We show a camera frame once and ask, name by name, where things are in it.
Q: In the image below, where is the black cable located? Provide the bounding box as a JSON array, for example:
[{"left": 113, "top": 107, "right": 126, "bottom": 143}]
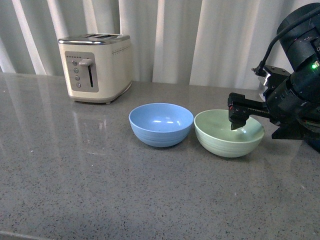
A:
[{"left": 251, "top": 4, "right": 320, "bottom": 76}]

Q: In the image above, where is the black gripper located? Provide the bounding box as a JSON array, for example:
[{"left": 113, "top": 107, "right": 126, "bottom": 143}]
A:
[{"left": 227, "top": 77, "right": 320, "bottom": 140}]

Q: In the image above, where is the blue bowl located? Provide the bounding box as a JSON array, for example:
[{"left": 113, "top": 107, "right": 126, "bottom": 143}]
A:
[{"left": 128, "top": 103, "right": 194, "bottom": 148}]

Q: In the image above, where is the green bowl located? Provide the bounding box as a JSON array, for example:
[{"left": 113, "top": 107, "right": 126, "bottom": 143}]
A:
[{"left": 194, "top": 109, "right": 265, "bottom": 158}]

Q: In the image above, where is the cream toaster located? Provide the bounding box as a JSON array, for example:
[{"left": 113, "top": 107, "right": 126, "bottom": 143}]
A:
[{"left": 58, "top": 33, "right": 133, "bottom": 104}]

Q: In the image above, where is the white curtain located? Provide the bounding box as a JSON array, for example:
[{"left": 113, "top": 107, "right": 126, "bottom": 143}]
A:
[{"left": 0, "top": 0, "right": 307, "bottom": 89}]

